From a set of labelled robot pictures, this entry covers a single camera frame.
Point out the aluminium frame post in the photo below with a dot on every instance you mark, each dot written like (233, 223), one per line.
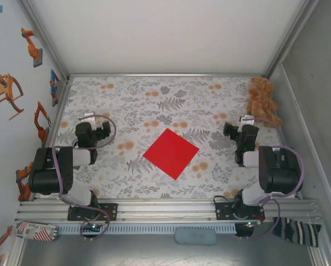
(290, 36)
(317, 257)
(43, 38)
(15, 252)

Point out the brown teddy bear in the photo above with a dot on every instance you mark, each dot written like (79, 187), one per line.
(260, 99)

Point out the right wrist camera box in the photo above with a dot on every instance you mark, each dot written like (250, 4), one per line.
(247, 122)

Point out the thin aluminium frame rail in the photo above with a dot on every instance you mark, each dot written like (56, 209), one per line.
(165, 74)

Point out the red white printed bag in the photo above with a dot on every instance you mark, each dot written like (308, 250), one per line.
(35, 231)

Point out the small circuit board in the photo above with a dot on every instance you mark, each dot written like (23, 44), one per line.
(93, 226)
(251, 224)

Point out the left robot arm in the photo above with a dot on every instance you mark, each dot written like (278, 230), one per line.
(48, 177)

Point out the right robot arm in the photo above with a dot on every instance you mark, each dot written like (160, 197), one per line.
(281, 177)

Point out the floral patterned table mat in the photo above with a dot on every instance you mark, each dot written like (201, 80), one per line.
(143, 188)

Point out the red paper sheet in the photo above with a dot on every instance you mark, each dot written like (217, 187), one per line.
(170, 153)

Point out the grey-blue sponge block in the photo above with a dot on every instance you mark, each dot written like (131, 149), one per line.
(195, 236)

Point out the orange claw machine sticker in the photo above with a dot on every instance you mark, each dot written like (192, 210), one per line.
(4, 90)

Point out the blue and orange sticker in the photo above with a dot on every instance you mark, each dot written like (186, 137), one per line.
(54, 83)

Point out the black white striped sock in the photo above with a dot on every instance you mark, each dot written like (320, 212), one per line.
(295, 231)

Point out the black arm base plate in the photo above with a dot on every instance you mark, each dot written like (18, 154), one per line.
(114, 212)
(219, 212)

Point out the wide aluminium rail beam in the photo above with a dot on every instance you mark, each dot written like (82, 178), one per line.
(168, 210)

